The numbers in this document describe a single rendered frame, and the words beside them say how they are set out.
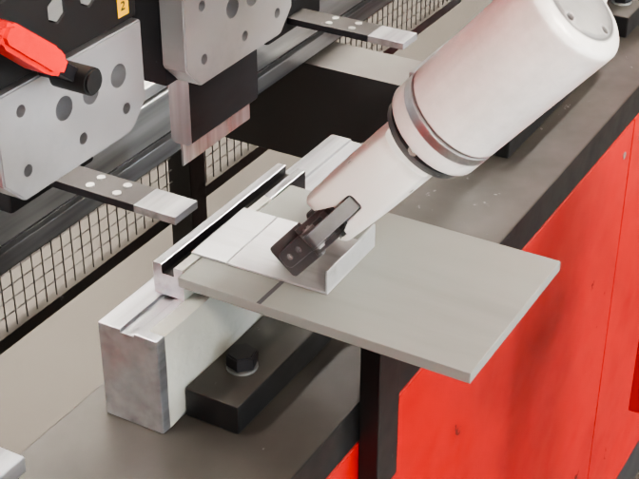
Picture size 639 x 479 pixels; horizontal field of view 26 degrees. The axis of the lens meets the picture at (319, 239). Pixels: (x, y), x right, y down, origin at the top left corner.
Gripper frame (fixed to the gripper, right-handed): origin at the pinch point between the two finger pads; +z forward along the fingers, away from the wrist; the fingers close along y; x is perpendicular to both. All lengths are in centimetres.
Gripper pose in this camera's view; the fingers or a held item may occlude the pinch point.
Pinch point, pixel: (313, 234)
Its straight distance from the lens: 114.4
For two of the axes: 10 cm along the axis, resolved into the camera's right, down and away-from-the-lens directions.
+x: 6.7, 7.4, 0.4
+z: -5.8, 4.9, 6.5
